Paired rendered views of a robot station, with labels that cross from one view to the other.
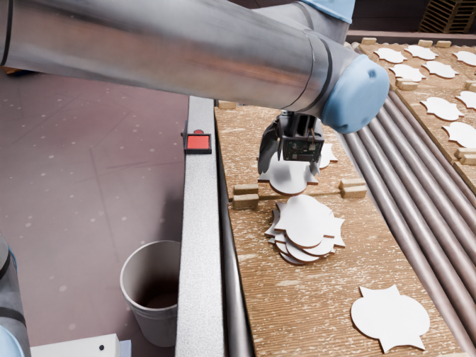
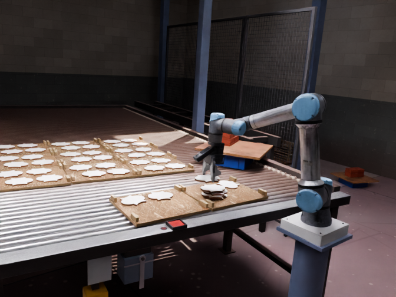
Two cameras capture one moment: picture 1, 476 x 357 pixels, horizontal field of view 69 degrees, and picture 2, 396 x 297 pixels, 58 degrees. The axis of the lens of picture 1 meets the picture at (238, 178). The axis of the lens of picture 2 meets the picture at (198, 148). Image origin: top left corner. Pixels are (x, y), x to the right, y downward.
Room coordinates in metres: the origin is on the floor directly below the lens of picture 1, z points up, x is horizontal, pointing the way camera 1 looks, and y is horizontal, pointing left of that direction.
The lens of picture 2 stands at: (1.35, 1.57, 1.66)
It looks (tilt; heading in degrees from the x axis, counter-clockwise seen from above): 13 degrees down; 246
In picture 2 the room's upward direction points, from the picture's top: 4 degrees clockwise
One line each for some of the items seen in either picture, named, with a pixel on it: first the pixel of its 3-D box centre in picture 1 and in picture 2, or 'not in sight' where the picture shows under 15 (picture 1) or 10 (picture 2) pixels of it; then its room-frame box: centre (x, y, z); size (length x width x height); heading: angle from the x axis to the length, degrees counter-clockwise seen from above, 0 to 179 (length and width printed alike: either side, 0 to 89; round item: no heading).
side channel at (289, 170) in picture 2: not in sight; (187, 132); (-0.12, -2.08, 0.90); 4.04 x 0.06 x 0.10; 97
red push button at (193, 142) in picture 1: (198, 144); (176, 224); (0.79, 0.12, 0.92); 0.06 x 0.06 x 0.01; 7
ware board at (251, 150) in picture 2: not in sight; (236, 147); (-0.05, -0.86, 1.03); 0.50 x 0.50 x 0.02; 45
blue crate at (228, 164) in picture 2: not in sight; (231, 156); (0.01, -0.82, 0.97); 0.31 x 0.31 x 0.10; 45
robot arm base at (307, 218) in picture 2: not in sight; (316, 211); (0.10, 0.27, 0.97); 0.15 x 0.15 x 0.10
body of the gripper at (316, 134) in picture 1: (300, 122); (214, 152); (0.51, -0.10, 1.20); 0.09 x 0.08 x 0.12; 3
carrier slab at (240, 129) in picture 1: (280, 145); (158, 204); (0.81, -0.12, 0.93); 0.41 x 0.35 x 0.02; 11
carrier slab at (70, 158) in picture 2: not in sight; (86, 156); (1.07, -1.11, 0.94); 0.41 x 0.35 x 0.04; 7
